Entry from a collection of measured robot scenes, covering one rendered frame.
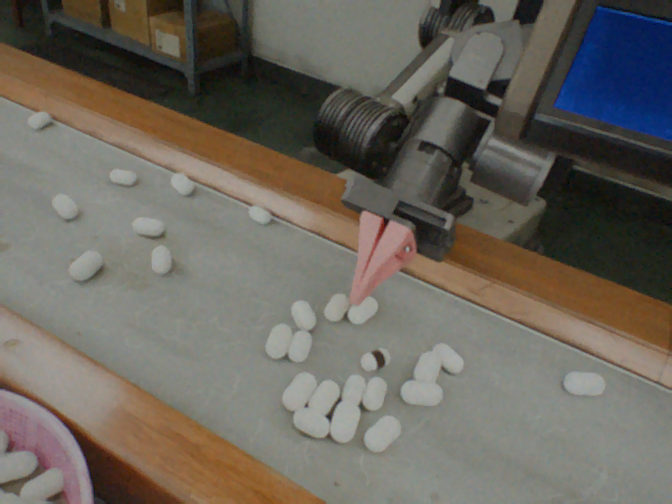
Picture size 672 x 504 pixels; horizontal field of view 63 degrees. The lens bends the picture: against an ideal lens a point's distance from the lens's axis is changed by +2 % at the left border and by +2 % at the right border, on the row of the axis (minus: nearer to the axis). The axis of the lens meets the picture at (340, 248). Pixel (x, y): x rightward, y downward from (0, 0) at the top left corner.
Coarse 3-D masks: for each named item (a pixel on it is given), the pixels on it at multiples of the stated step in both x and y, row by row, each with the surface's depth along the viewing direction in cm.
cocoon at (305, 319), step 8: (296, 304) 56; (304, 304) 56; (296, 312) 55; (304, 312) 55; (312, 312) 55; (296, 320) 55; (304, 320) 54; (312, 320) 55; (304, 328) 54; (312, 328) 55
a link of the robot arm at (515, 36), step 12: (492, 24) 50; (504, 24) 50; (516, 24) 50; (528, 24) 50; (468, 36) 50; (504, 36) 50; (516, 36) 50; (528, 36) 50; (456, 48) 50; (516, 48) 50; (504, 60) 49; (516, 60) 49; (504, 72) 49; (444, 84) 55; (492, 84) 50; (504, 84) 50
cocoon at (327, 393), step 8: (320, 384) 48; (328, 384) 48; (336, 384) 48; (320, 392) 47; (328, 392) 47; (336, 392) 48; (312, 400) 47; (320, 400) 47; (328, 400) 47; (312, 408) 47; (320, 408) 46; (328, 408) 47
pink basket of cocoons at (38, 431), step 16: (0, 400) 42; (16, 400) 42; (16, 416) 43; (32, 416) 42; (48, 416) 41; (16, 432) 43; (32, 432) 42; (48, 432) 41; (64, 432) 40; (16, 448) 43; (32, 448) 43; (48, 448) 42; (64, 448) 40; (48, 464) 42; (64, 464) 41; (80, 464) 39; (64, 480) 41; (80, 480) 38; (64, 496) 41; (80, 496) 38
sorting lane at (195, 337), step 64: (0, 128) 80; (64, 128) 82; (0, 192) 68; (64, 192) 69; (128, 192) 71; (0, 256) 59; (64, 256) 60; (128, 256) 61; (192, 256) 63; (256, 256) 64; (320, 256) 66; (64, 320) 53; (128, 320) 54; (192, 320) 55; (256, 320) 56; (320, 320) 57; (384, 320) 58; (448, 320) 60; (192, 384) 49; (256, 384) 50; (448, 384) 52; (512, 384) 53; (640, 384) 56; (256, 448) 45; (320, 448) 45; (448, 448) 47; (512, 448) 48; (576, 448) 49; (640, 448) 50
